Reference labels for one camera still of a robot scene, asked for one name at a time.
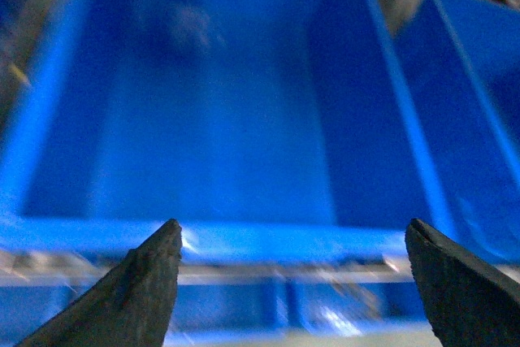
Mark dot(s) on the blue middle plastic bin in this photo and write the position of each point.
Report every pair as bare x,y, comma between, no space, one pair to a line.
278,132

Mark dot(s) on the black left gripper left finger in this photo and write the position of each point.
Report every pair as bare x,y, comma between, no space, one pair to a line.
129,306

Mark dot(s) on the blue target plastic bin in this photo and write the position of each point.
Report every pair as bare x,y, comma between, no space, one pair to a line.
461,62

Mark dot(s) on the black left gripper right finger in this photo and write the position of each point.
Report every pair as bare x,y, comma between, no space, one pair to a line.
467,301

